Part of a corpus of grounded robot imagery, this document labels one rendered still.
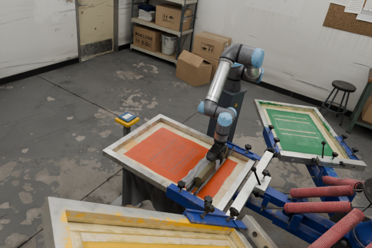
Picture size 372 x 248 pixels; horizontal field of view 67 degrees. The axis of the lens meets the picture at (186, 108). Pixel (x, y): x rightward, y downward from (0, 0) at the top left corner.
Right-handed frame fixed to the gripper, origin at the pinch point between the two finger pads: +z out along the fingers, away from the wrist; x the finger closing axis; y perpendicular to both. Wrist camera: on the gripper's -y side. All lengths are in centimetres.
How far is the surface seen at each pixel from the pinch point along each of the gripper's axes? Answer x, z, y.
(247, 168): -16.7, 1.6, 15.5
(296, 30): 38, -19, 380
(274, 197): -38.0, -3.1, -2.5
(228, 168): -6.7, 5.1, 12.1
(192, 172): 8.8, 4.9, -6.6
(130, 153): 49, 5, -16
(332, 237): -65, -16, -24
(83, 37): 373, 56, 226
